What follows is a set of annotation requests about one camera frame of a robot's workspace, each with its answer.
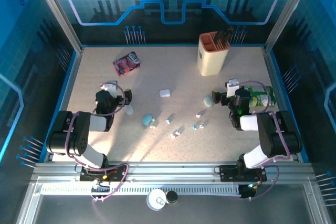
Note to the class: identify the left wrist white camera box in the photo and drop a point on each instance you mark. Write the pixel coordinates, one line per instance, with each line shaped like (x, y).
(111, 87)

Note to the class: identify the aluminium mounting rail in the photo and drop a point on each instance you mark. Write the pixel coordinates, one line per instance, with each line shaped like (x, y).
(170, 171)

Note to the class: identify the black round cap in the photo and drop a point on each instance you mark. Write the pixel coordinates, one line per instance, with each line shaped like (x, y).
(171, 197)

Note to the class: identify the beige utensil holder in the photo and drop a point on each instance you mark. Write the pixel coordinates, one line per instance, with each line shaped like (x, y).
(211, 61)

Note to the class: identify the aluminium frame post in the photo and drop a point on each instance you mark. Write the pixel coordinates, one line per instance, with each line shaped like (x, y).
(58, 11)
(287, 11)

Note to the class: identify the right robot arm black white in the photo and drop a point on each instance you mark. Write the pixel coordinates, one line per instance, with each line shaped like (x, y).
(278, 140)

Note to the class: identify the white tin can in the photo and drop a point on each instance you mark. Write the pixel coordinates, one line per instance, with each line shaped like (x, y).
(156, 200)

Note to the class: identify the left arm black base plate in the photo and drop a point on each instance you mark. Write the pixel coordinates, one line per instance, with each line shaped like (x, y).
(118, 175)

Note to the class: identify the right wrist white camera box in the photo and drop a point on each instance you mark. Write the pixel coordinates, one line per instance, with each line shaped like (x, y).
(232, 87)

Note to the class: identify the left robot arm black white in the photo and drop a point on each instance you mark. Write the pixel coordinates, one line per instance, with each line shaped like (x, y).
(78, 134)

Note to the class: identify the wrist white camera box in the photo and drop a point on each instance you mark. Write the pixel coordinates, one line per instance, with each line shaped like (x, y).
(232, 87)
(111, 87)

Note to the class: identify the blue earbud charging case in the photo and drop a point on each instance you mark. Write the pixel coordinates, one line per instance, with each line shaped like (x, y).
(147, 119)

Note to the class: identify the green snack bag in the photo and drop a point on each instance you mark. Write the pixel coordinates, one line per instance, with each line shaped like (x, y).
(262, 98)

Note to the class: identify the pink snack bag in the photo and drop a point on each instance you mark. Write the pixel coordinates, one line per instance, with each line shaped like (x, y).
(126, 64)

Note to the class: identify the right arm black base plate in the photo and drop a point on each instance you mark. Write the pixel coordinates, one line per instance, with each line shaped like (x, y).
(228, 174)

